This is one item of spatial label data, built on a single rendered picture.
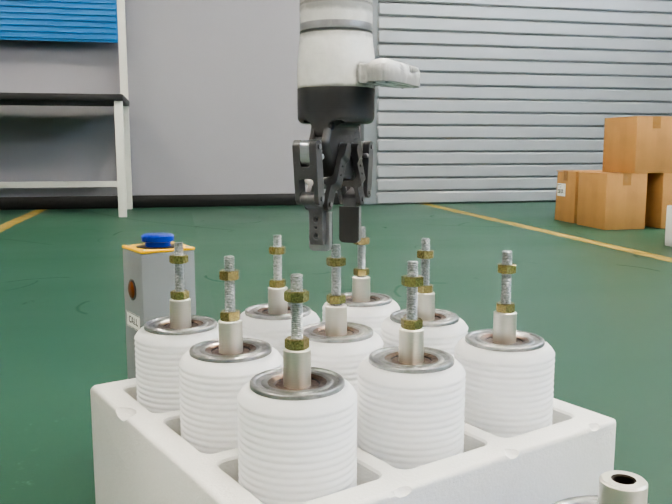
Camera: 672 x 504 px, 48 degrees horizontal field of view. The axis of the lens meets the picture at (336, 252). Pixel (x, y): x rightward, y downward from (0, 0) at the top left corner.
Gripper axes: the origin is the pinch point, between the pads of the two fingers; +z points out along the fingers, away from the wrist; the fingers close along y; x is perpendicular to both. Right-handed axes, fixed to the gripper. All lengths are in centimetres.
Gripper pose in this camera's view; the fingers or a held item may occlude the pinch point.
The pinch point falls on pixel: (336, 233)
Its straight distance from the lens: 74.4
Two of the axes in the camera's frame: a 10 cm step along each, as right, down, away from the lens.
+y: -4.2, 1.3, -9.0
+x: 9.1, 0.6, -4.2
